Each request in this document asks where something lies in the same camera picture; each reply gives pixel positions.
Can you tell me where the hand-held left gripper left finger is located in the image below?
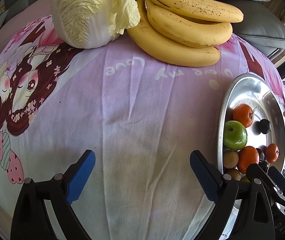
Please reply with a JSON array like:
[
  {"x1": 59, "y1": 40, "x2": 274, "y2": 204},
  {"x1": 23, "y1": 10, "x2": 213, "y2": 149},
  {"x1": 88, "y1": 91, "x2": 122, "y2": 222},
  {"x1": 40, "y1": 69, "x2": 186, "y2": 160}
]
[{"x1": 10, "y1": 150, "x2": 96, "y2": 240}]

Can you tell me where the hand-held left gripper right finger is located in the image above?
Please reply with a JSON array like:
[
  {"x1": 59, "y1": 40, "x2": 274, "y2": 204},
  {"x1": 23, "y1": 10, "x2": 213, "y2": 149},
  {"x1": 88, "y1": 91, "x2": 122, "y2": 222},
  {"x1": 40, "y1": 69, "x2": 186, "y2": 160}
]
[{"x1": 190, "y1": 150, "x2": 275, "y2": 240}]

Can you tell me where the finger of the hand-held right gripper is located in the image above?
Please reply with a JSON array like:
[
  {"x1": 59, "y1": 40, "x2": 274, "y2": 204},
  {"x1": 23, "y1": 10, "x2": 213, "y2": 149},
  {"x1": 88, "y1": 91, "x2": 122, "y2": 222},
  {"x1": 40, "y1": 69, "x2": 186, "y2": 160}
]
[
  {"x1": 246, "y1": 163, "x2": 285, "y2": 200},
  {"x1": 267, "y1": 166, "x2": 285, "y2": 203}
]

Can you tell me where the large tangerine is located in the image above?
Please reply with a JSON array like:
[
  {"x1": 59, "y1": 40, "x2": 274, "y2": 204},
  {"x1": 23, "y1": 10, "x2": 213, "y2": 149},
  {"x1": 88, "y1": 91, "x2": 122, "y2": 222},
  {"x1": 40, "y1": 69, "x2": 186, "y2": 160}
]
[{"x1": 237, "y1": 146, "x2": 259, "y2": 174}]

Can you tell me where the small tangerine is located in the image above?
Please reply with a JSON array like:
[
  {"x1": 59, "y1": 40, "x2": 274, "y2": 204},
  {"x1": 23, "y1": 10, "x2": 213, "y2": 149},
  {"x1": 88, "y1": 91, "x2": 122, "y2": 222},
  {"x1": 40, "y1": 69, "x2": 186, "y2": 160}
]
[{"x1": 265, "y1": 143, "x2": 280, "y2": 163}]

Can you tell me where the brown longan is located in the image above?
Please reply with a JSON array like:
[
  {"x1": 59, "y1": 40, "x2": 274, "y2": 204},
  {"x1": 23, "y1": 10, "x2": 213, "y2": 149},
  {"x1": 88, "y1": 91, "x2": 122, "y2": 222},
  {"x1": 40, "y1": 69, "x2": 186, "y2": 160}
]
[
  {"x1": 223, "y1": 150, "x2": 239, "y2": 169},
  {"x1": 226, "y1": 168, "x2": 241, "y2": 181}
]

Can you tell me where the tangerine with stem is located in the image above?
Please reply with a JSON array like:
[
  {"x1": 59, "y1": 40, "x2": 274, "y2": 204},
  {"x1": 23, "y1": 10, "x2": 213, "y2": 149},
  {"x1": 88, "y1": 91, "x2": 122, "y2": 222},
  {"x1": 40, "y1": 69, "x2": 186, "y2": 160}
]
[{"x1": 233, "y1": 104, "x2": 256, "y2": 128}]

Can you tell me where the round metal plate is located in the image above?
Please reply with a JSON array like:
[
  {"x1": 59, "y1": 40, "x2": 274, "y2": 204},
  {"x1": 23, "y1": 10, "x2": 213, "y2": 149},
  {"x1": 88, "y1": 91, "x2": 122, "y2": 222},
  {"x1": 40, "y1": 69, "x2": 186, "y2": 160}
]
[{"x1": 217, "y1": 73, "x2": 285, "y2": 210}]

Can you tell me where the printed cartoon blanket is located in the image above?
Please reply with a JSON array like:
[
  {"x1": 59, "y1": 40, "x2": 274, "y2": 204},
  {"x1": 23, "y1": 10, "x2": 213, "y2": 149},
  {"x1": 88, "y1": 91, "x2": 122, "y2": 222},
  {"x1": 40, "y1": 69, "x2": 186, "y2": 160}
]
[{"x1": 0, "y1": 0, "x2": 285, "y2": 240}]

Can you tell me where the yellow banana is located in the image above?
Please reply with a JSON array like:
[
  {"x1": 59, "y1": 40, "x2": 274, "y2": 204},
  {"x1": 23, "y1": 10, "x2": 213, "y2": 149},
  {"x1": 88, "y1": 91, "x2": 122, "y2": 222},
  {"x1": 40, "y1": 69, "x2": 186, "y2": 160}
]
[
  {"x1": 146, "y1": 1, "x2": 233, "y2": 48},
  {"x1": 141, "y1": 0, "x2": 244, "y2": 23},
  {"x1": 126, "y1": 0, "x2": 221, "y2": 67}
]

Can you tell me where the napa cabbage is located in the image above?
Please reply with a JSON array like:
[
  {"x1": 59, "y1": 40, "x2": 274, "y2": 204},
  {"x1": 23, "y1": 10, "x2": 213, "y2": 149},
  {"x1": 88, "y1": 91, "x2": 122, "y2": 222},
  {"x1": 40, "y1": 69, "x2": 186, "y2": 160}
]
[{"x1": 49, "y1": 0, "x2": 141, "y2": 49}]

